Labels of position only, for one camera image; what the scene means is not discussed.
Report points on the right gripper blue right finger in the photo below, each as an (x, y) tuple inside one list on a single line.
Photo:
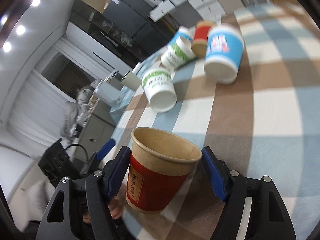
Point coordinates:
[(216, 171)]

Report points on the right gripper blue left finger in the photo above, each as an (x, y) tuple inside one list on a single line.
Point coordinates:
[(114, 172)]

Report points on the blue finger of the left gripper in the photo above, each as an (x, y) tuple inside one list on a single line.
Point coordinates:
[(105, 149)]

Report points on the red kraft paper cup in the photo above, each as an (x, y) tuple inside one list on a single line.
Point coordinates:
[(160, 162), (200, 40)]

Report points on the white green paper cup near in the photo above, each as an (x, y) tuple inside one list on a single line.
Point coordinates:
[(159, 89)]

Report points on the white green paper cup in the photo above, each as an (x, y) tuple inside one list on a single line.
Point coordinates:
[(178, 51), (159, 89)]

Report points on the white green paper cup far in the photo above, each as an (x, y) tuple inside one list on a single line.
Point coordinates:
[(178, 51)]

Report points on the blue cartoon paper cup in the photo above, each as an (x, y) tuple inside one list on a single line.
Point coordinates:
[(224, 52)]

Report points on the person's left hand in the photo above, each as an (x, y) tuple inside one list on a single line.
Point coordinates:
[(115, 207)]

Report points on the grey low cabinet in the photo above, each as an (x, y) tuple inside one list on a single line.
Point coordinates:
[(97, 128)]

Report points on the grey clothes pile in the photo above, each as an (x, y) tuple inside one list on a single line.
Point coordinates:
[(74, 109)]

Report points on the white appliance box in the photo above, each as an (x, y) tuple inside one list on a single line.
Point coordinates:
[(108, 94)]

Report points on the beige tumbler mug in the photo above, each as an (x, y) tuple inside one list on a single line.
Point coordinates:
[(130, 81)]

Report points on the checkered tablecloth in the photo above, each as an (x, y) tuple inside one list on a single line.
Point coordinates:
[(267, 121)]

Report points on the dark glass cabinet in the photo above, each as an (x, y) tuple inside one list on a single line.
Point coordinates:
[(88, 16)]

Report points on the black refrigerator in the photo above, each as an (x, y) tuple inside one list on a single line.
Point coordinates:
[(135, 33)]

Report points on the white drawer desk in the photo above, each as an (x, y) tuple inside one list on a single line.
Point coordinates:
[(206, 9)]

